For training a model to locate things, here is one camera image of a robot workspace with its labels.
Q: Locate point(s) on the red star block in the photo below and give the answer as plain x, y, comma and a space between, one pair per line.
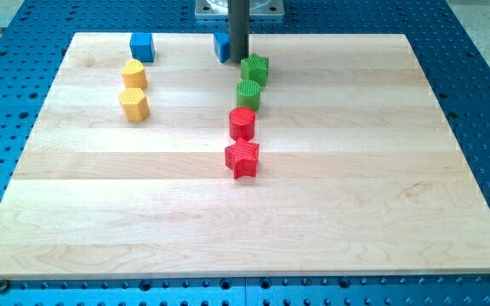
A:
242, 158

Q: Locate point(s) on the blue perforated metal table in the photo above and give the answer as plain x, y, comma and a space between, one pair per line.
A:
34, 43

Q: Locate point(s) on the light wooden board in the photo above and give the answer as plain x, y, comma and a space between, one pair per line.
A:
359, 172

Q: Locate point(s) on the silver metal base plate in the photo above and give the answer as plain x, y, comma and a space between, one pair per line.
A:
258, 9

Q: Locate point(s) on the blue triangle block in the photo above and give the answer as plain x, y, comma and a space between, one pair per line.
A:
222, 46

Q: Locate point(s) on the yellow hexagon block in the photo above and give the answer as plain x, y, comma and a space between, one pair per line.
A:
134, 104

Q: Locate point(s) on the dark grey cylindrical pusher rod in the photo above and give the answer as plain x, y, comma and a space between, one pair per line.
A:
238, 28

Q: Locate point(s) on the green circle block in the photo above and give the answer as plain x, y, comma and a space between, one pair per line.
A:
248, 94

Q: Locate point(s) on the green star block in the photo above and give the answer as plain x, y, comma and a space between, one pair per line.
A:
256, 68

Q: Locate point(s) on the red circle block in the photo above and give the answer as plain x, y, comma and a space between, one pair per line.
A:
242, 123

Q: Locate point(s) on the blue cube block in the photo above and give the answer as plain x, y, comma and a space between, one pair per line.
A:
142, 46

